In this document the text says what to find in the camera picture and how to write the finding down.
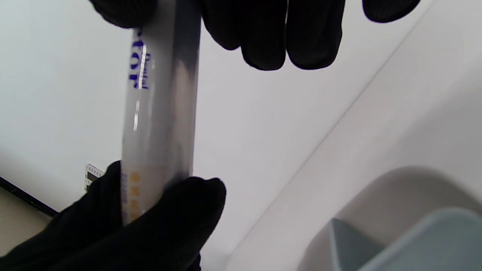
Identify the person's right hand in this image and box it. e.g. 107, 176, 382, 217
89, 0, 421, 71

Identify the person's left hand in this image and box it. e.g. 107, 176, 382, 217
0, 160, 227, 271

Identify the grey toothbrush holder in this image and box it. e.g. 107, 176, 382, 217
297, 166, 482, 271

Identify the black white marker tag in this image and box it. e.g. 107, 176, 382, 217
84, 163, 104, 193

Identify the white toothpaste tube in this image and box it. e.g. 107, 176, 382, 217
121, 0, 203, 226

